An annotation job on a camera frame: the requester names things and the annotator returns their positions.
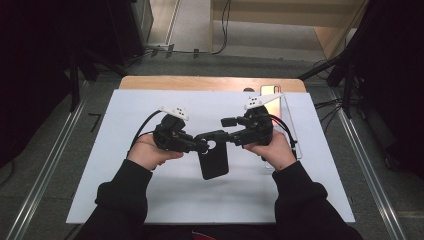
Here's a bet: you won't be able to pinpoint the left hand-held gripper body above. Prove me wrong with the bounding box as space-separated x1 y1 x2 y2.
153 106 198 154

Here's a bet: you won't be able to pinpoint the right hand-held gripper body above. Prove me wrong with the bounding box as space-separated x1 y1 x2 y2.
233 93 286 147

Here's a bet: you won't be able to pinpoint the black phone case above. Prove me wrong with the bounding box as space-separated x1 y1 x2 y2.
198 139 230 181

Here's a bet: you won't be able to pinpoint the clear plastic packaging tray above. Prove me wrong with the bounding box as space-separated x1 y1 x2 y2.
259 94 304 170

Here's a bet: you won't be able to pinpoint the person's left hand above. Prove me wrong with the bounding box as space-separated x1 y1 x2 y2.
127 133 185 172

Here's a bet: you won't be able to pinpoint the person's right hand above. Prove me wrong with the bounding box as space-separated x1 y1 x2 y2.
244 129 298 173

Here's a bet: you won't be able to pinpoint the white table board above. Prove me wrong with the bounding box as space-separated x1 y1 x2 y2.
65 89 355 224

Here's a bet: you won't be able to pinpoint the wooden table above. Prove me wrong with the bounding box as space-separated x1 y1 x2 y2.
118 75 307 93

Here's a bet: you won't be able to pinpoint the black tripod stand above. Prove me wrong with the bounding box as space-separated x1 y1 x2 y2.
297 31 368 120

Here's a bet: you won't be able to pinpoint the black metal stand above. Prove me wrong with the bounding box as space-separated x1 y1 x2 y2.
66 46 128 113

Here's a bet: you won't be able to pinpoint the light wooden shelf unit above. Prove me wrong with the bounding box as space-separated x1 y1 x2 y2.
209 0 369 61

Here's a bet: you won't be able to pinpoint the dark cabinet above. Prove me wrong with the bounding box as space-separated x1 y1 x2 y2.
108 0 154 66

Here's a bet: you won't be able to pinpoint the black curtain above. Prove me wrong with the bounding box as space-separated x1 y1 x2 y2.
346 0 424 183
0 0 113 169

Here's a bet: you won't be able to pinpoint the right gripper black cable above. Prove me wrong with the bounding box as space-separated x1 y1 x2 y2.
266 113 299 160

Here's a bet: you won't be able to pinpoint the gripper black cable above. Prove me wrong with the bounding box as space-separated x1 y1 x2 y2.
266 113 299 160
126 109 165 158

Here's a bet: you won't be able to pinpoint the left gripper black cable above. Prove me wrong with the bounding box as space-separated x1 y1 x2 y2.
126 109 165 158

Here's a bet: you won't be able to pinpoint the black floor cables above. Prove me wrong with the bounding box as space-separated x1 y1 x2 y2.
314 96 346 135

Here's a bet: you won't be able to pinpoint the floor cable with clips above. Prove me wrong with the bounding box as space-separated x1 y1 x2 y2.
126 43 214 66

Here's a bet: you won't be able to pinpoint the hanging black cable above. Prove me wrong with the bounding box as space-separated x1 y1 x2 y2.
211 0 233 56

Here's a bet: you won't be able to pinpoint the metal floor rail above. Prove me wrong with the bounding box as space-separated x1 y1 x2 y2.
328 89 408 240
5 99 88 240

